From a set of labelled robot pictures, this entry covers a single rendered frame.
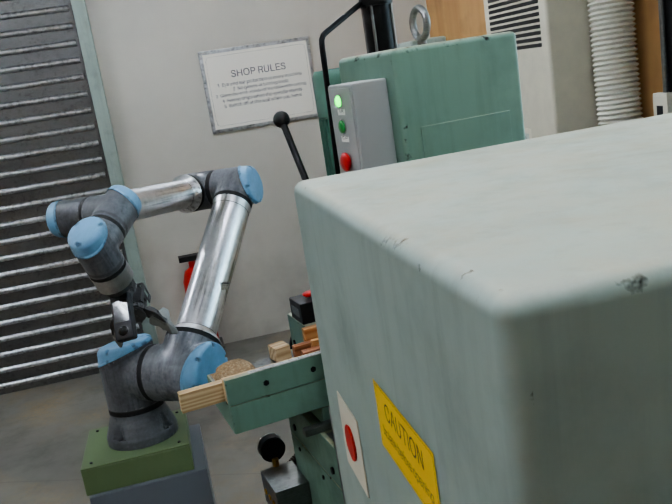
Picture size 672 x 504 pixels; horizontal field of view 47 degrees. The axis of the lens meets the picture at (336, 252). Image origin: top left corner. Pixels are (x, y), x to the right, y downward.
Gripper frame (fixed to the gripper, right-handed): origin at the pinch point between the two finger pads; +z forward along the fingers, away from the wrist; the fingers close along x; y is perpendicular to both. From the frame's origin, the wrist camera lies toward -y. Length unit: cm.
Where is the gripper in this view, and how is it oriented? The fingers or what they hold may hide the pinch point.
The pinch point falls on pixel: (149, 342)
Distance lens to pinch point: 201.6
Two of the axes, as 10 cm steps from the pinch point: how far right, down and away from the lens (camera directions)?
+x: -9.7, 2.4, 0.9
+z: 2.4, 7.1, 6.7
